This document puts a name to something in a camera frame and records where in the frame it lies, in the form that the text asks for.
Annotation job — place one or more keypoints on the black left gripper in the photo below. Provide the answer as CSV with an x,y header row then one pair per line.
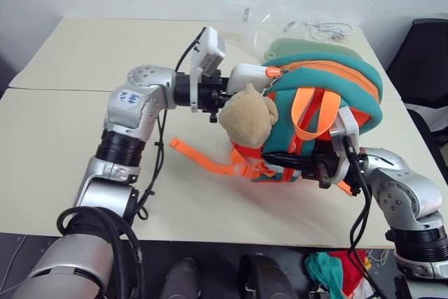
x,y
211,96

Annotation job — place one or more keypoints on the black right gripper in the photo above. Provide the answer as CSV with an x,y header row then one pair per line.
x,y
323,167

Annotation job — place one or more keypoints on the orange and teal backpack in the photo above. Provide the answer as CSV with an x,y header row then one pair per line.
x,y
325,78

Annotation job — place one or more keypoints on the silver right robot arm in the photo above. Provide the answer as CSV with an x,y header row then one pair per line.
x,y
397,190

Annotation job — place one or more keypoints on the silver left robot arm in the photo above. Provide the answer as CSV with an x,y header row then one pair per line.
x,y
127,104

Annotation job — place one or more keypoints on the beige plush toy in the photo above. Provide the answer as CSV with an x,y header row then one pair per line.
x,y
246,120

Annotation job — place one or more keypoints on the clear plastic bag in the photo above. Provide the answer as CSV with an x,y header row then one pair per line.
x,y
246,34

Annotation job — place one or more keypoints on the light green foam pad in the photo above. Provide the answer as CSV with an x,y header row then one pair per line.
x,y
308,47

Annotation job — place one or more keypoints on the teal and red cloth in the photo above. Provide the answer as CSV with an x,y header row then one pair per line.
x,y
329,272

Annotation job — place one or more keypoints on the black chair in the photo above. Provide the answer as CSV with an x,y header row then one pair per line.
x,y
421,68

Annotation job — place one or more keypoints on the dark rounded grey shape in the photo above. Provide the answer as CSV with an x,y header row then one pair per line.
x,y
182,279

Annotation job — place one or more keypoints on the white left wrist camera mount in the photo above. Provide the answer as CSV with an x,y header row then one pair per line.
x,y
210,48

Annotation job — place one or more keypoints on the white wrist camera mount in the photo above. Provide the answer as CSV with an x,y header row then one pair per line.
x,y
346,124
210,48

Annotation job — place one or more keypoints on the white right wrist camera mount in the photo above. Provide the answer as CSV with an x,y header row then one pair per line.
x,y
346,124

